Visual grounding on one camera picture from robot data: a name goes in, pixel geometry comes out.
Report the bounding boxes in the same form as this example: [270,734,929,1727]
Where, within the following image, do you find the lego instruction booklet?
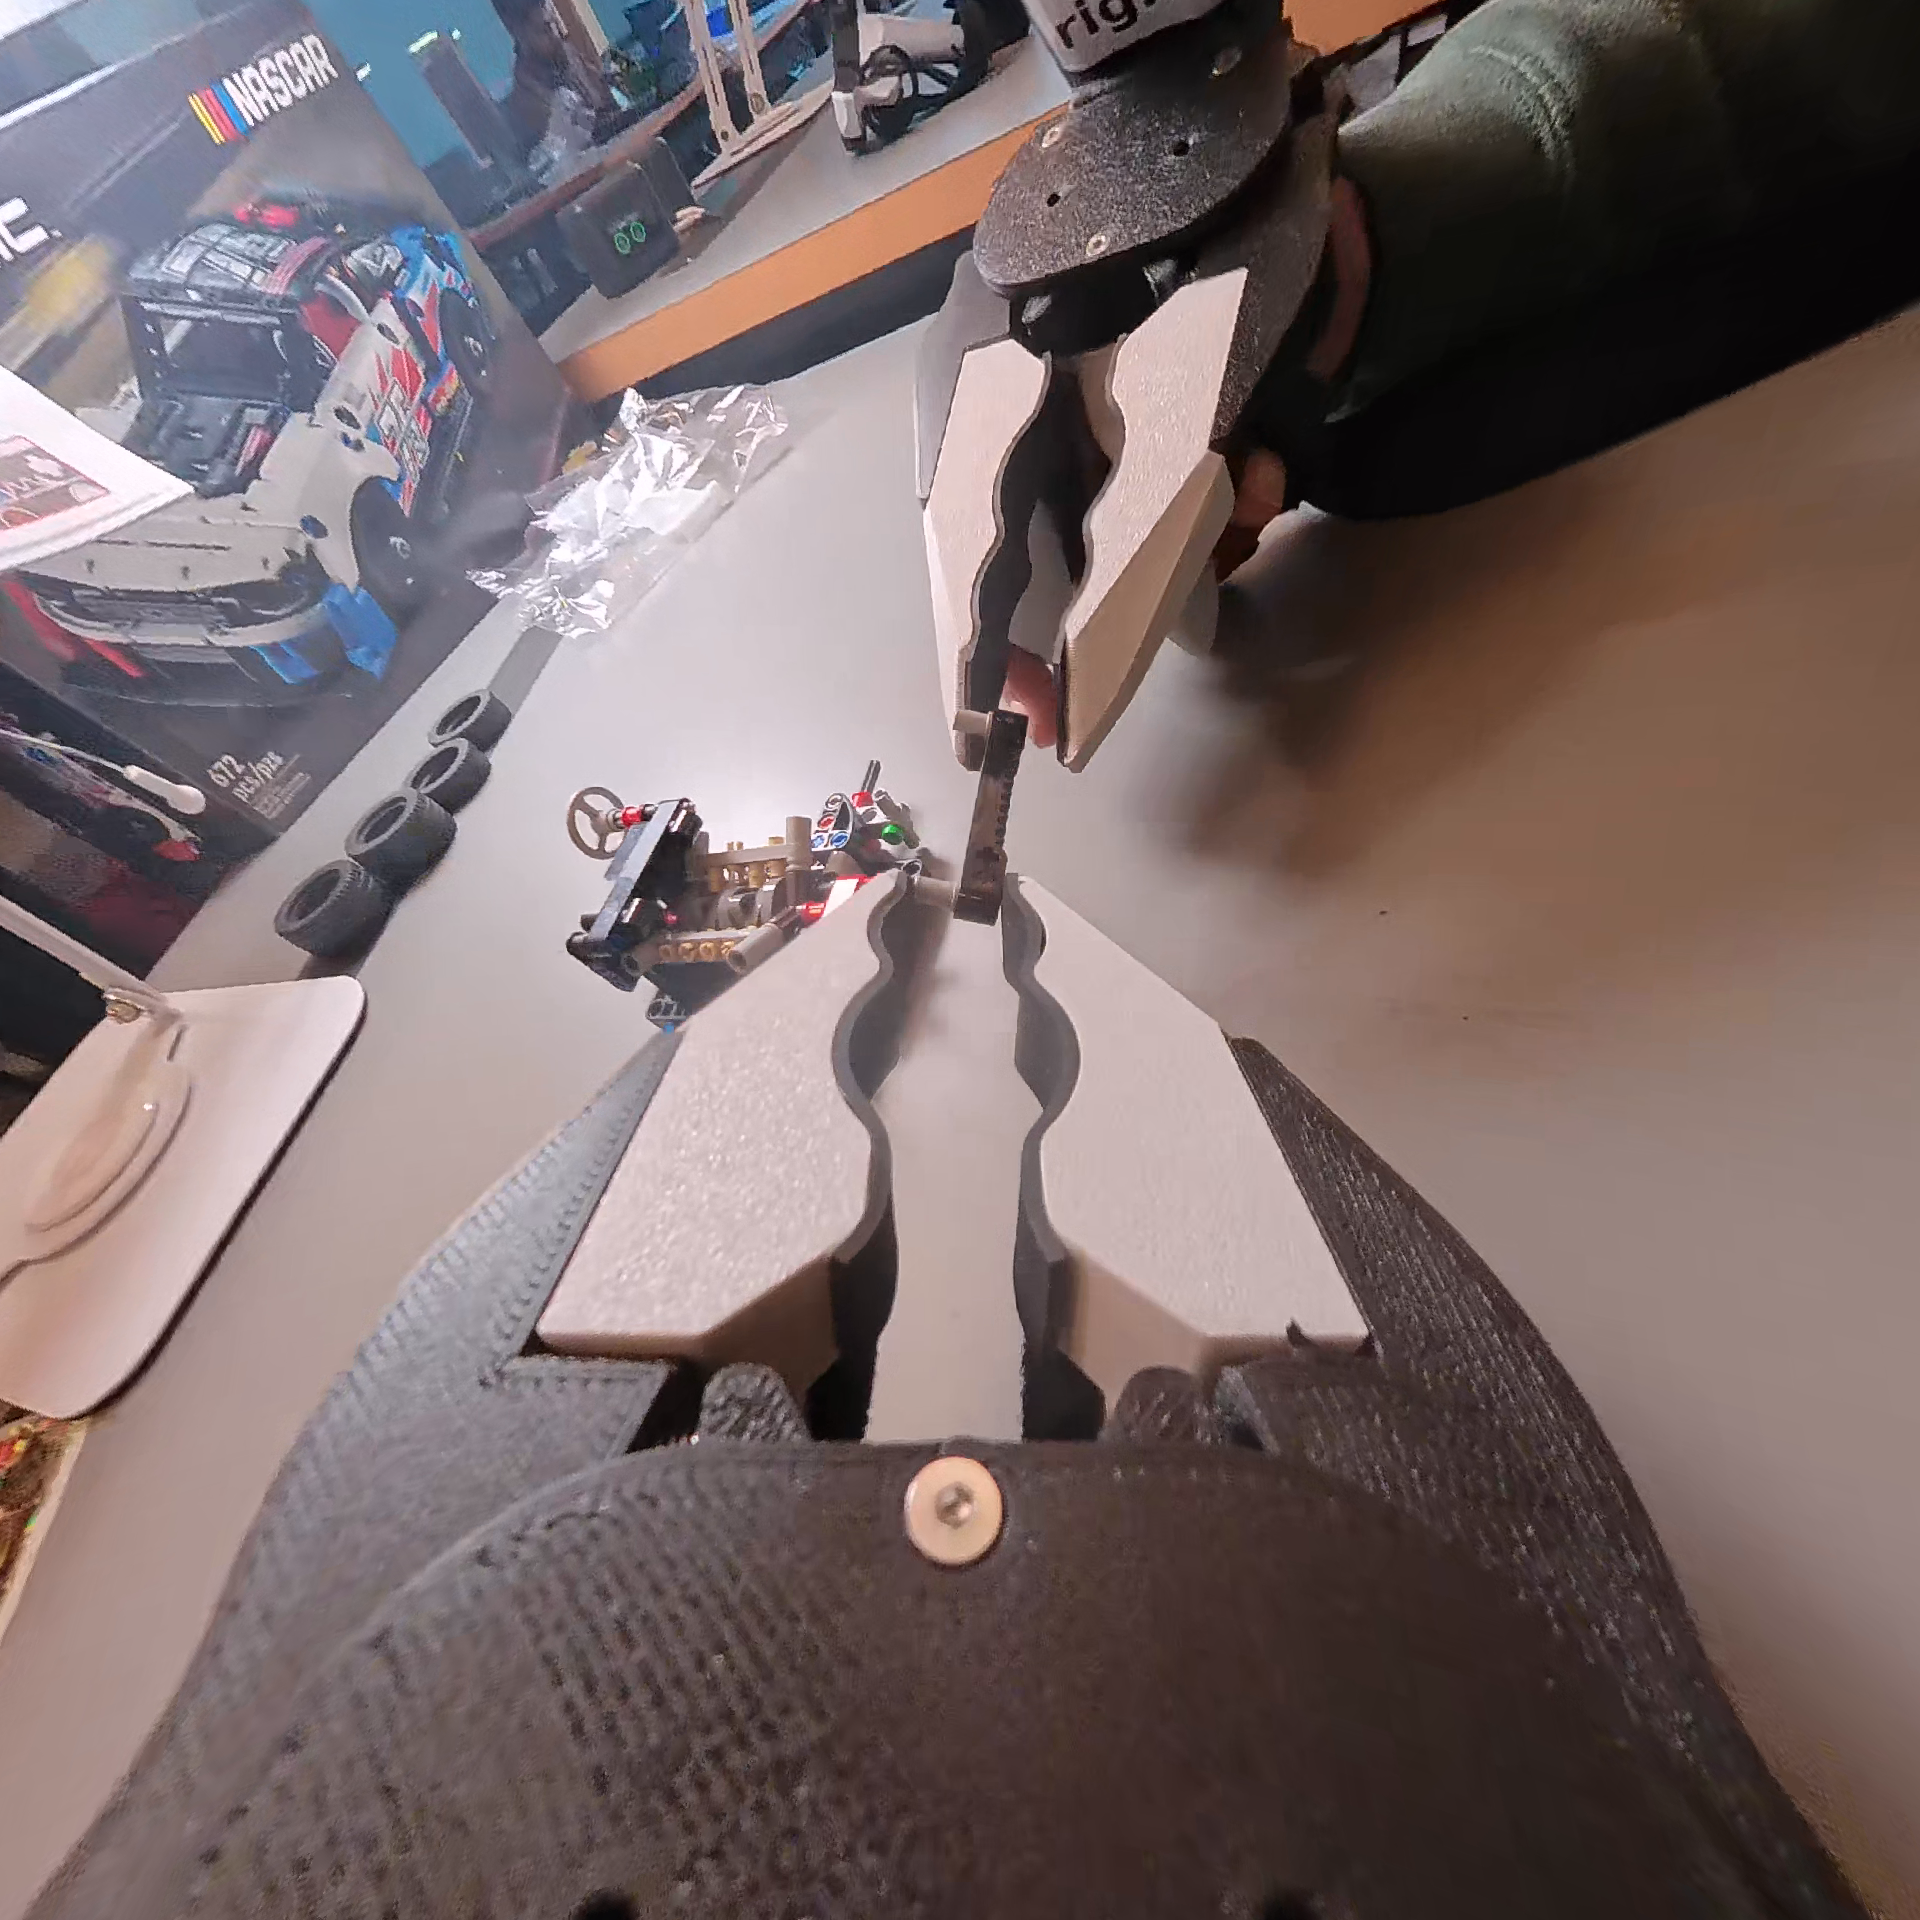
[0,369,196,571]

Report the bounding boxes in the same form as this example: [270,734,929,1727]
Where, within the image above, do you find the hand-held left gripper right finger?
[1008,874,1371,1439]

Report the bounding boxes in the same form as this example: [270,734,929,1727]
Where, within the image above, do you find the black device green rings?
[557,157,695,297]

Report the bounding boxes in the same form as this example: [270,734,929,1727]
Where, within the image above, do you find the person's right forearm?
[1275,0,1920,523]

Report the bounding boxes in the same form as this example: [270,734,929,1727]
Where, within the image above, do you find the holographic sticker sheet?
[0,1402,87,1641]

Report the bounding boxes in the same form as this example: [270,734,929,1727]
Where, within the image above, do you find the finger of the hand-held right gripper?
[919,350,1055,740]
[1054,268,1256,773]

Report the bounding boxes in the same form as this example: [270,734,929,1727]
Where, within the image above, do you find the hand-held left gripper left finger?
[534,874,908,1439]

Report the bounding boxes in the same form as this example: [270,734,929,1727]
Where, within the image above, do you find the black lego beam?
[956,711,1031,921]

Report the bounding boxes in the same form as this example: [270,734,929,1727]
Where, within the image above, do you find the clear plastic bag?
[468,381,792,639]

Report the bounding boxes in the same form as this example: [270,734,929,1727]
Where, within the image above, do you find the person's right hand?
[1000,449,1292,731]

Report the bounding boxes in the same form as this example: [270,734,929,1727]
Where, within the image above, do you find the lego car chassis assembly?
[564,756,935,1038]

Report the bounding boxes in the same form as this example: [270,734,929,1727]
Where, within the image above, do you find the black lego set box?
[0,0,601,975]

